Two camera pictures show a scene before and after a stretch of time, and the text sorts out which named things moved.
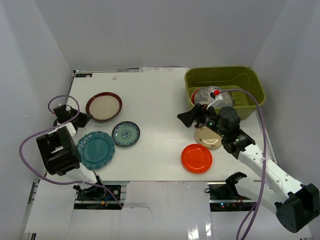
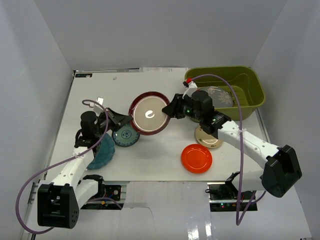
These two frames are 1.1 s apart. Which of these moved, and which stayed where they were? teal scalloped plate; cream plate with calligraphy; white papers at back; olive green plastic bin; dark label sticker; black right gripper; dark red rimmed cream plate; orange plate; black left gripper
Moved: dark red rimmed cream plate; black right gripper; black left gripper
Stayed: dark label sticker; orange plate; cream plate with calligraphy; olive green plastic bin; white papers at back; teal scalloped plate
